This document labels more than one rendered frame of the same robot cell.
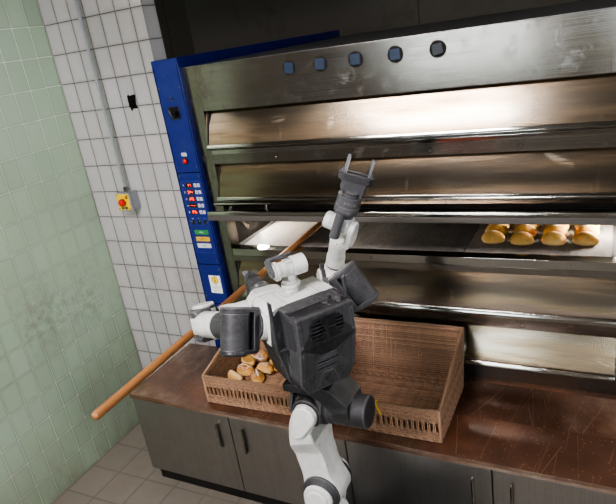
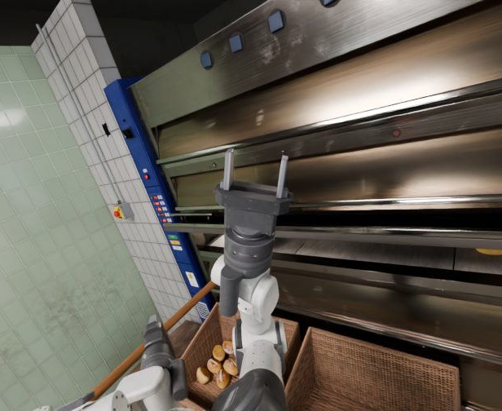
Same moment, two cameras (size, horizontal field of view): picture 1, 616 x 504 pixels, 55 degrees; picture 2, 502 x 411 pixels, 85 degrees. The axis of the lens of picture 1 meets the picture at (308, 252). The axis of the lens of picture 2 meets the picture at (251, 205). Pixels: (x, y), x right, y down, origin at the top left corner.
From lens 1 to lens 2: 1.61 m
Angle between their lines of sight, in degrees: 12
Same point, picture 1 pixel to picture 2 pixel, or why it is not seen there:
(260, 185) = (207, 194)
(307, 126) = (236, 126)
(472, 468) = not seen: outside the picture
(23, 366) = (46, 352)
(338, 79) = (260, 58)
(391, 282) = (351, 298)
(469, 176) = (469, 166)
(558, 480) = not seen: outside the picture
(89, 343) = (113, 320)
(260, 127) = (195, 135)
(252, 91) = (181, 98)
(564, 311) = not seen: outside the picture
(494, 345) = not seen: outside the picture
